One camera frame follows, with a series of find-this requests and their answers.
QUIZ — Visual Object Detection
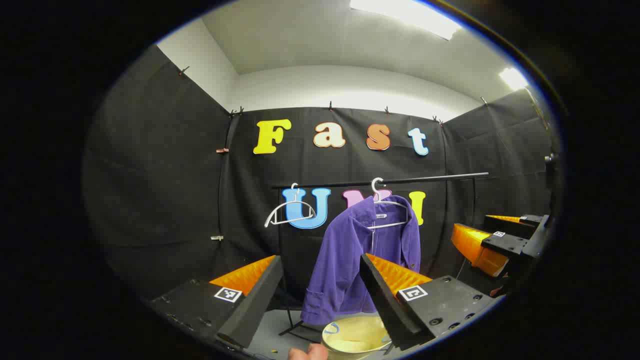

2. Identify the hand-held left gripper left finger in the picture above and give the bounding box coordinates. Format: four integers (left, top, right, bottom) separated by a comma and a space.
149, 255, 285, 350

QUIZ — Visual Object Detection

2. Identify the small ceiling light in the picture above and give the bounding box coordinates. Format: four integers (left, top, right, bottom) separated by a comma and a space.
498, 67, 530, 92

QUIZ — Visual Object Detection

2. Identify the white plastic clothes hanger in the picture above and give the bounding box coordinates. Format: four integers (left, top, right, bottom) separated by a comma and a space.
367, 177, 412, 231
264, 182, 318, 229

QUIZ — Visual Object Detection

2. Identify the purple corduroy shirt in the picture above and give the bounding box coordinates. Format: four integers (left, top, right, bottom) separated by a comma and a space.
300, 195, 422, 327

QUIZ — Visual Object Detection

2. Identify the cream round laundry hamper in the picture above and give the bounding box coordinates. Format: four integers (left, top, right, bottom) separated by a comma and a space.
321, 315, 393, 359

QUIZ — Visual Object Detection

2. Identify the long ceiling light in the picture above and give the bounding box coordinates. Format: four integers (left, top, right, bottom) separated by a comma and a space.
350, 0, 462, 41

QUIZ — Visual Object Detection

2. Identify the person's leg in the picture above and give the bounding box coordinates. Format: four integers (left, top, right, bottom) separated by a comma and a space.
288, 343, 329, 360

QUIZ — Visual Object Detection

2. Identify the black metal clothes rack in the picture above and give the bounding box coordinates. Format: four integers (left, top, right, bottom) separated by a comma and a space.
271, 172, 491, 346

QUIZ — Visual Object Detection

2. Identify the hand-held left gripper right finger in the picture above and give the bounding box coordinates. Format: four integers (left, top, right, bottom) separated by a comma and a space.
359, 252, 501, 352

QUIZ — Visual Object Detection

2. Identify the black backdrop cloth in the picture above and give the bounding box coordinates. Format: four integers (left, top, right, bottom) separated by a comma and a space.
82, 45, 563, 321

